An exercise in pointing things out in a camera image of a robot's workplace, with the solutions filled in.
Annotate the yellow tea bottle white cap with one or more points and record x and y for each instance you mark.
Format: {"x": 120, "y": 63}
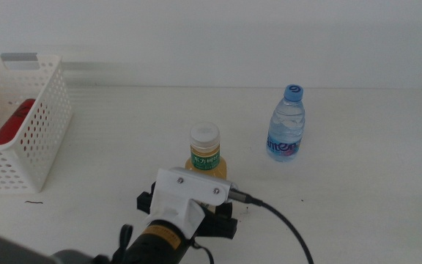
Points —
{"x": 205, "y": 161}

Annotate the clear water bottle blue cap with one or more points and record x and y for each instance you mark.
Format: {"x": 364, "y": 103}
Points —
{"x": 286, "y": 128}

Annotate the red soda can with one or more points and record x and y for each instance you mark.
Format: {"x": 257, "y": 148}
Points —
{"x": 11, "y": 126}

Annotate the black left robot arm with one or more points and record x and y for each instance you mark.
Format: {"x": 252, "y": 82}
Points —
{"x": 152, "y": 249}

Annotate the small dark thread scrap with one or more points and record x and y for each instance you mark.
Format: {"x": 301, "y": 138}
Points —
{"x": 34, "y": 202}

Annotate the white perforated plastic basket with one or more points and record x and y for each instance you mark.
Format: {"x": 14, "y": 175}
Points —
{"x": 46, "y": 121}

